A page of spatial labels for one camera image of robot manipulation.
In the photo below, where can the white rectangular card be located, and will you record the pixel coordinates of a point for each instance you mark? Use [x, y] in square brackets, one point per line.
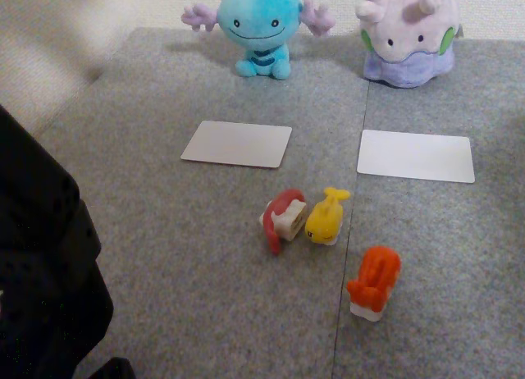
[238, 144]
[416, 155]

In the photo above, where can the orange shrimp sushi toy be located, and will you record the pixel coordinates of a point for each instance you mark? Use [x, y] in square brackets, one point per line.
[377, 276]

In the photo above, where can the red tuna sushi toy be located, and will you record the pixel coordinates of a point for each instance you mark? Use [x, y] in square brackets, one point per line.
[283, 206]

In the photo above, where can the pink Goomy plush toy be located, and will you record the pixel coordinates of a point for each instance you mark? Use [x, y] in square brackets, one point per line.
[406, 38]

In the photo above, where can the blue Wooper plush toy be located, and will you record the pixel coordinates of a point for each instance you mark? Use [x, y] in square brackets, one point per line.
[256, 22]

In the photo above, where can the yellow egg sushi toy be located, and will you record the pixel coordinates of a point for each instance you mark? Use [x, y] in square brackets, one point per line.
[324, 221]

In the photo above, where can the grey carpet tile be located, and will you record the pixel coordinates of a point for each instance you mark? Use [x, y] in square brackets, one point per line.
[430, 252]
[164, 272]

